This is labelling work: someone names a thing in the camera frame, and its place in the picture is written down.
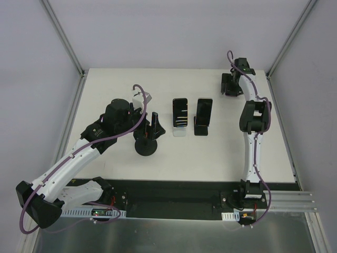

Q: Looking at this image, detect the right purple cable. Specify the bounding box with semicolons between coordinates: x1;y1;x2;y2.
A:
223;50;272;232

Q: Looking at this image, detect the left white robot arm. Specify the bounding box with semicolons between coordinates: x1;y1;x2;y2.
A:
16;99;166;229

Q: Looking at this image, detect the left white cable duct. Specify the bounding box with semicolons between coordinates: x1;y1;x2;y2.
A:
61;207;126;218

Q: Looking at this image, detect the right aluminium frame post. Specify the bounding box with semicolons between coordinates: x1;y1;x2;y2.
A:
266;0;319;79

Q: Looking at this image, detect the aluminium front rail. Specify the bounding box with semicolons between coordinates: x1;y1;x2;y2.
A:
269;191;318;212

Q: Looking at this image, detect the aluminium frame post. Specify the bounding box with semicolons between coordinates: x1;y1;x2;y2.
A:
39;0;85;77
266;0;319;79

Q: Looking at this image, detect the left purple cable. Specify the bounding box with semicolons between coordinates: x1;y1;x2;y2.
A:
20;84;148;235

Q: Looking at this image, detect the right white cable duct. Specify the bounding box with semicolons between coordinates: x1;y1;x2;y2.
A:
221;211;240;222

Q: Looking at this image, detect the white cable duct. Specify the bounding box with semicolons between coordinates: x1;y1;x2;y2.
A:
61;207;126;218
221;211;240;222

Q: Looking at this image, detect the black folding phone stand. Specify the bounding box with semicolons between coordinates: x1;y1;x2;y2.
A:
193;116;210;136

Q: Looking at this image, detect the silver metal phone stand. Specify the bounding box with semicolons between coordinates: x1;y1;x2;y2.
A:
173;126;187;137

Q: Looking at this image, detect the black round-base phone holder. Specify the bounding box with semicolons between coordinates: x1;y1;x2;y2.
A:
133;132;158;157

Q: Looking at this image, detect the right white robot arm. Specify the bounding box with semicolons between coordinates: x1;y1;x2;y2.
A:
221;51;272;208

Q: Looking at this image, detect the black smartphone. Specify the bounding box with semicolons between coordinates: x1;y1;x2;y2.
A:
195;98;213;126
172;98;188;128

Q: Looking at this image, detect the left aluminium frame post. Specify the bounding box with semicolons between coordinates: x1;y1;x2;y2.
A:
39;0;85;77

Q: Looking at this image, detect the purple cable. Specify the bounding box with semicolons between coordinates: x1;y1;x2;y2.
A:
20;84;148;235
223;50;272;232

